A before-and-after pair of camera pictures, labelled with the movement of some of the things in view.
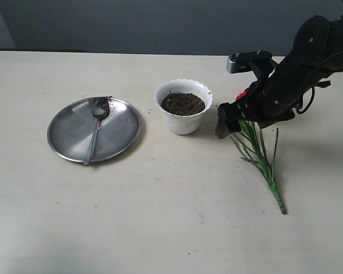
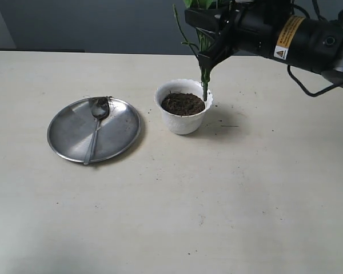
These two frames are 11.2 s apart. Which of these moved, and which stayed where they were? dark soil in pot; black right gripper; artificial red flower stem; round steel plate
Moved: black right gripper; artificial red flower stem
Stayed: dark soil in pot; round steel plate
